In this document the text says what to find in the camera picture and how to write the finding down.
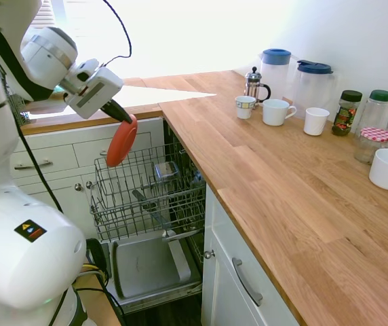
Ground wide blue-lid plastic pitcher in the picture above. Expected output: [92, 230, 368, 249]
[293, 59, 337, 113]

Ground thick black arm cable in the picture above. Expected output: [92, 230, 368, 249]
[16, 124, 64, 213]

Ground orange round plate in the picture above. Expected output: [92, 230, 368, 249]
[106, 114, 139, 168]

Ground white cabinet with curved handle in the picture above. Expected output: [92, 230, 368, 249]
[199, 184, 304, 326]

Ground checkered-lid glass jar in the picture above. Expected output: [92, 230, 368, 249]
[353, 126, 388, 165]

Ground green-lid glass jar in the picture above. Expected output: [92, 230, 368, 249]
[361, 89, 388, 137]

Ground small patterned cup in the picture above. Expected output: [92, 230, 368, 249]
[235, 95, 257, 120]

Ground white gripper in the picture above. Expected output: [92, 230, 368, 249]
[64, 66, 134, 124]

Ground tall blue-lid plastic pitcher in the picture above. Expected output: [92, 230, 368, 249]
[259, 48, 292, 103]

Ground white window blinds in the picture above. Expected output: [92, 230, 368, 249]
[30, 0, 58, 36]

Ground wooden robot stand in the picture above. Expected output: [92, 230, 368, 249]
[74, 274, 124, 326]

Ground metal cup in rack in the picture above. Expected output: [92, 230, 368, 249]
[154, 161, 179, 181]

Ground black-lid coffee jar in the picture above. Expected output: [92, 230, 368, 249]
[331, 90, 364, 138]

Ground curved grey cabinet handle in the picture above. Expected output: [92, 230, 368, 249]
[231, 257, 264, 307]

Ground glass french press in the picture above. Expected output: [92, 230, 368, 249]
[244, 66, 273, 110]

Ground white drawer cabinet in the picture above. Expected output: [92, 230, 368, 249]
[9, 115, 166, 240]

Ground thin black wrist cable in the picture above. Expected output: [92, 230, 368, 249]
[101, 0, 133, 67]

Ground stainless dishwasher door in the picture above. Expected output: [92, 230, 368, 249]
[100, 233, 203, 315]

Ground metal wire dishwasher rack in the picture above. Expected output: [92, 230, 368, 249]
[90, 142, 207, 242]

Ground metal drawer handle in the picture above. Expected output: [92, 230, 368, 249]
[14, 160, 54, 170]

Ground white handleless cup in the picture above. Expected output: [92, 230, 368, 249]
[303, 107, 331, 137]

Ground white mug with handle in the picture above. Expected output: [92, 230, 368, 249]
[261, 98, 298, 127]

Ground dark utensil in rack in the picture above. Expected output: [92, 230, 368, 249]
[132, 189, 168, 225]

